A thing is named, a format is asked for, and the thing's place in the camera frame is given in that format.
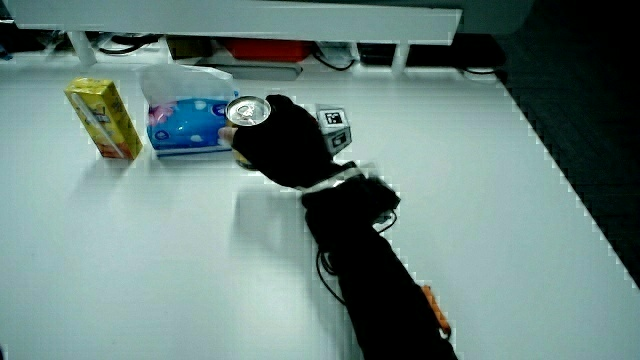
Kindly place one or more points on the red box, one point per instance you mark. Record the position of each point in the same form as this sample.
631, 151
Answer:
269, 49

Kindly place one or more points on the white raised shelf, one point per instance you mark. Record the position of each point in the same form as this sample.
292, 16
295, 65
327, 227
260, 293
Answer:
240, 20

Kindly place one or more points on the person's right forearm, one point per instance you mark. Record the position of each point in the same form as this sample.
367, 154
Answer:
380, 280

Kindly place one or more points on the gold red bull can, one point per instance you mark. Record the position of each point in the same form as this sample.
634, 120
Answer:
247, 111

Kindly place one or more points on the dark brown box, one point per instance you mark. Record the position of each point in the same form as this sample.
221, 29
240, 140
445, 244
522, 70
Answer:
189, 47

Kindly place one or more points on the person's right hand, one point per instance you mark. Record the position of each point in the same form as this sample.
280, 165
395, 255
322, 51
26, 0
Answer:
290, 145

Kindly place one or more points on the blue tissue pack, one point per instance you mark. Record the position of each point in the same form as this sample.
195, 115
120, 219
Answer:
187, 125

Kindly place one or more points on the grey flat device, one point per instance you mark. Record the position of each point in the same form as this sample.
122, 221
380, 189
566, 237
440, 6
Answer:
265, 71

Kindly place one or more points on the black box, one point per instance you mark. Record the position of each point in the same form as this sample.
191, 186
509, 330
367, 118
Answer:
435, 52

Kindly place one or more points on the yellow drink carton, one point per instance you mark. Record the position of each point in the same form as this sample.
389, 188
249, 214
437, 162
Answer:
103, 118

